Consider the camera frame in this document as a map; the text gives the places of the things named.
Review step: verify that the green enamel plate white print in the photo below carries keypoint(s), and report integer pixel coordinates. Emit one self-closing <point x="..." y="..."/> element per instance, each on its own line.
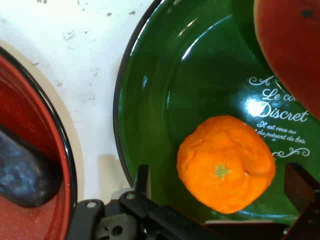
<point x="200" y="75"/>

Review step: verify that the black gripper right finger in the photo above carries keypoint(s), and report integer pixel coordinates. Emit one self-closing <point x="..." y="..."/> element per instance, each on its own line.
<point x="306" y="197"/>

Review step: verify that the purple eggplant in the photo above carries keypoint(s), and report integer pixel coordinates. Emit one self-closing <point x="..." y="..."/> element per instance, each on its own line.
<point x="17" y="170"/>

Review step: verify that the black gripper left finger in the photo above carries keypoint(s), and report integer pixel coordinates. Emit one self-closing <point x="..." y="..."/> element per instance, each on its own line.
<point x="130" y="215"/>

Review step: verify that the red apple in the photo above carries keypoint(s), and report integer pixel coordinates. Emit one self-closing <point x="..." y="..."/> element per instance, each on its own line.
<point x="290" y="45"/>

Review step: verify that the red enamel plate black rim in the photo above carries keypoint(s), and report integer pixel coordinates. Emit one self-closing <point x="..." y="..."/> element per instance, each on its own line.
<point x="22" y="100"/>

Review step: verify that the orange mandarin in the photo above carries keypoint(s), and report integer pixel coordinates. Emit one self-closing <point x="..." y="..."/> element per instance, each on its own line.
<point x="225" y="165"/>

